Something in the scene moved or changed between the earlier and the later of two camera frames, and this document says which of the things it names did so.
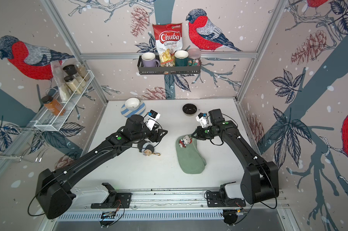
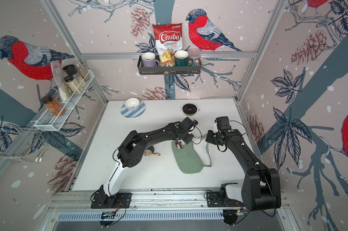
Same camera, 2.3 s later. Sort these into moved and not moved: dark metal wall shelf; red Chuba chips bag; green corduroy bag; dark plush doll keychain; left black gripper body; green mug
Moved: green corduroy bag; left black gripper body
Not moved: green mug; dark metal wall shelf; red Chuba chips bag; dark plush doll keychain
